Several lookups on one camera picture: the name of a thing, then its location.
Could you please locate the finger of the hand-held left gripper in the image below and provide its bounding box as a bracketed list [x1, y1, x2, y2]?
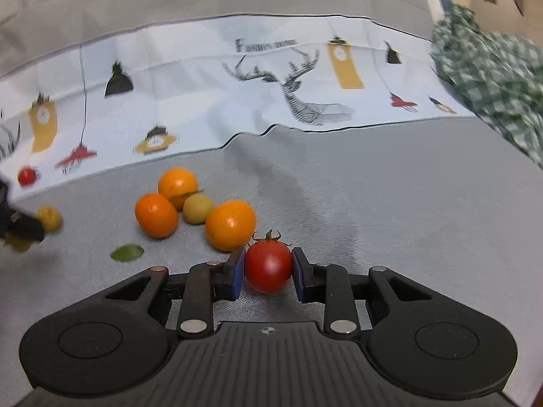
[0, 206, 46, 244]

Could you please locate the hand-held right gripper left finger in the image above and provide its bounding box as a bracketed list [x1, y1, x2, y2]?
[104, 247, 247, 341]

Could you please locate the green checked cloth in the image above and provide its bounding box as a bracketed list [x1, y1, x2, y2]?
[430, 3, 543, 170]

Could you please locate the green leaf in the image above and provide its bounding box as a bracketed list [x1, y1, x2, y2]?
[109, 244, 144, 262]

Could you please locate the grey printed bedsheet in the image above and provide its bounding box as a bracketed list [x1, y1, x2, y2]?
[0, 0, 543, 407]

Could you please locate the orange tomato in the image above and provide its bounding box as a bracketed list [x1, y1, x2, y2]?
[158, 167, 200, 201]
[134, 193, 179, 239]
[205, 199, 257, 252]

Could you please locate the orange tomato top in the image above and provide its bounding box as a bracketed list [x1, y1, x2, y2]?
[158, 167, 200, 201]

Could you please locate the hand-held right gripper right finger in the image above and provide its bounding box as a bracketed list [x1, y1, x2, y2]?
[292, 247, 430, 341]

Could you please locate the large red cherry tomato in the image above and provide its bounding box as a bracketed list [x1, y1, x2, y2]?
[244, 230, 294, 295]

